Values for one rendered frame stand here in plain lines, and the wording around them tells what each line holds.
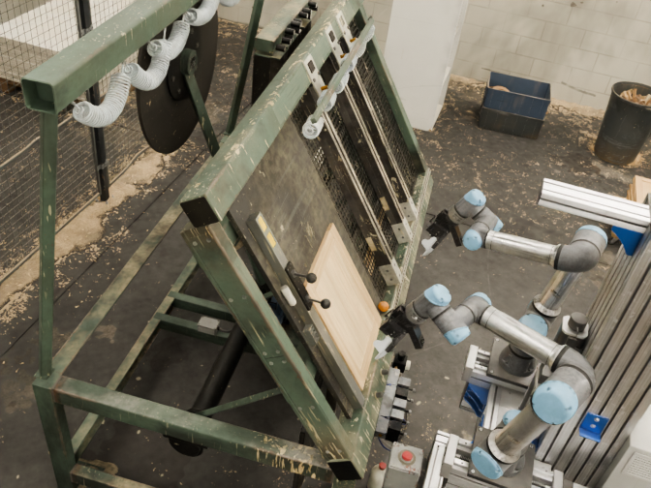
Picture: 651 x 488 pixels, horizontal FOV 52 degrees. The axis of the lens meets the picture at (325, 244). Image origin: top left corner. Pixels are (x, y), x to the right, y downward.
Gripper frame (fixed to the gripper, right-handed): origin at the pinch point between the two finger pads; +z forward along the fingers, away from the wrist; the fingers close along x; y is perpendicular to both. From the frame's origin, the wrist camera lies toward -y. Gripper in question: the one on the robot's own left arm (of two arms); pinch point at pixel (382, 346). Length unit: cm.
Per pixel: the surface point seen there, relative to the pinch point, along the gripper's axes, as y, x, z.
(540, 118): -91, -455, 77
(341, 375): -1.9, -6.1, 32.2
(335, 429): -8.2, 16.9, 31.4
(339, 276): 20, -42, 25
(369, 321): -6, -49, 41
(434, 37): 37, -414, 69
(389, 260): -1, -84, 34
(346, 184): 40, -81, 14
